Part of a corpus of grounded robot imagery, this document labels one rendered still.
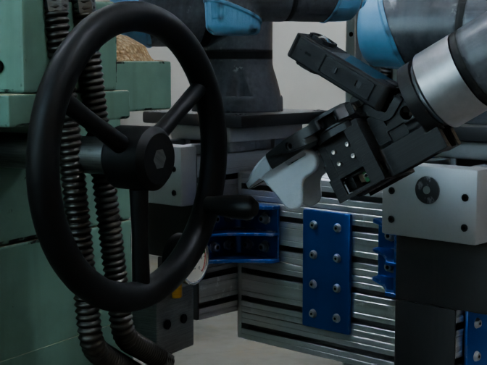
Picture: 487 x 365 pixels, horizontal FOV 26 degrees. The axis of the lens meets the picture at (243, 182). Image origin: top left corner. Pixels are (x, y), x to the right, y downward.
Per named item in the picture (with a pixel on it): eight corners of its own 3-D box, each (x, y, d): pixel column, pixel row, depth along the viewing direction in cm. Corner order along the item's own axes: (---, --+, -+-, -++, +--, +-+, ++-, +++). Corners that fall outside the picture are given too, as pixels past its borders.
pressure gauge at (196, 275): (181, 305, 126) (180, 237, 125) (155, 301, 128) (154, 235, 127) (209, 295, 131) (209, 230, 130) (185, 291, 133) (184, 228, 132)
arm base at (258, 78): (235, 107, 185) (235, 51, 184) (301, 110, 175) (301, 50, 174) (172, 110, 174) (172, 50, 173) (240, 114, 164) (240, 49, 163)
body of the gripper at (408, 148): (332, 207, 97) (441, 146, 91) (291, 124, 98) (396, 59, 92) (367, 198, 103) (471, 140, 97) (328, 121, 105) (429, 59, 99)
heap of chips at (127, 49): (118, 61, 125) (118, 29, 124) (30, 61, 132) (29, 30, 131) (163, 61, 132) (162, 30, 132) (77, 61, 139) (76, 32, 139)
